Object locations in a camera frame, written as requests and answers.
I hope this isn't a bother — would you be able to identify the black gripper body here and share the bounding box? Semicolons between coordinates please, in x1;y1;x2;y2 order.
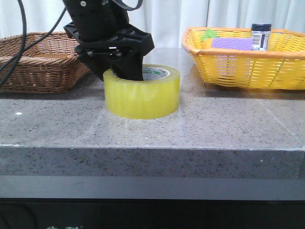
63;0;154;56

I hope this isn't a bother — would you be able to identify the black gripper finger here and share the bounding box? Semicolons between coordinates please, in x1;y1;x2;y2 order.
108;49;143;81
78;52;111;81

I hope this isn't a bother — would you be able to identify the yellow packing tape roll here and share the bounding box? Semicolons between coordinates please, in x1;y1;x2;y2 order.
103;64;181;119

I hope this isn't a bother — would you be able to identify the brown wicker basket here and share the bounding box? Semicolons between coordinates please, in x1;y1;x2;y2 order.
0;31;90;94

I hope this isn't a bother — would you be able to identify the white curtain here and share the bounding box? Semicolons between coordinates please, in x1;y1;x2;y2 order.
0;0;305;48

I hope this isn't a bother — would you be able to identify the orange toy carrot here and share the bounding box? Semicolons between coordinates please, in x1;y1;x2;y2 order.
201;29;217;50

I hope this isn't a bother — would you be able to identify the purple foam block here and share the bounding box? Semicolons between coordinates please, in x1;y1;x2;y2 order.
211;38;253;51

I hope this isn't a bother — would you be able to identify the yellow wicker basket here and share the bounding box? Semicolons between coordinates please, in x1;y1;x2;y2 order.
182;27;305;90

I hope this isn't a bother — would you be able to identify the dark-lidded spice jar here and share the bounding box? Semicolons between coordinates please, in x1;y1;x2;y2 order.
251;23;272;51

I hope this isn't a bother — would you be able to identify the black cable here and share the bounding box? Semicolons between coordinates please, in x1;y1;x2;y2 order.
0;0;68;87

